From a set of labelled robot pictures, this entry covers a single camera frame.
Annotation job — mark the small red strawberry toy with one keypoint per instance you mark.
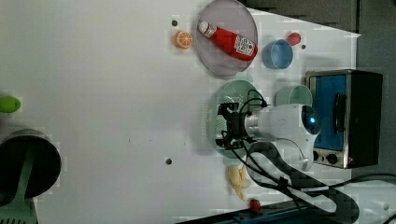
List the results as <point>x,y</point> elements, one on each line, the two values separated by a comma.
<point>254,205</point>

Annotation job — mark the purple round plate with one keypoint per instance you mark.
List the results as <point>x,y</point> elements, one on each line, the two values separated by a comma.
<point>230,15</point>

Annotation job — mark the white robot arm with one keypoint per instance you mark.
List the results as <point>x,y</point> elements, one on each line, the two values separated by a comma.
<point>276,146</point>

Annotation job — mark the green plastic cup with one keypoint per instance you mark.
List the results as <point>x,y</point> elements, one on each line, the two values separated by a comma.
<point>299,94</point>

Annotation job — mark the black toaster oven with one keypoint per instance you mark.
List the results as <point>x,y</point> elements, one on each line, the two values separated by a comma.
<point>349,104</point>

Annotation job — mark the peeled banana toy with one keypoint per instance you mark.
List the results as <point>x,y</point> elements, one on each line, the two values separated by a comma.
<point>238,180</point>

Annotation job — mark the black cooking pot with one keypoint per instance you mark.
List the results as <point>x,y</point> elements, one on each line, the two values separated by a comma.
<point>46,168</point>

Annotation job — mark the green plastic strainer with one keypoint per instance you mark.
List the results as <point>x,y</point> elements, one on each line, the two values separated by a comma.
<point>237,91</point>

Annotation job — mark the orange slice toy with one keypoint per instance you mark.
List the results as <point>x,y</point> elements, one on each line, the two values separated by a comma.
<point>182,40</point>

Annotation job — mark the green slotted spatula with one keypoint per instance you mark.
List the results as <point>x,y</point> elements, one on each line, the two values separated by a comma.
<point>19,211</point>

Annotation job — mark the green toy vegetable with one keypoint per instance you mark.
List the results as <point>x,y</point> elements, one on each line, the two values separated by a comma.
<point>9,104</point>

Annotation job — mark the blue plastic bowl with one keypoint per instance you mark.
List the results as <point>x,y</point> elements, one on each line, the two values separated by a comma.
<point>277,54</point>

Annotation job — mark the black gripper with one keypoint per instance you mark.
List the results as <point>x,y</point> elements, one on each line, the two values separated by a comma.
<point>236,130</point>

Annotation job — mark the red ketchup bottle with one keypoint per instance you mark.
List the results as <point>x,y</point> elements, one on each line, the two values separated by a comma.
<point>233,44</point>

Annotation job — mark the blue table rail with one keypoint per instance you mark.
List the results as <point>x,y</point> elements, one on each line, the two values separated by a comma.
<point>277,213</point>

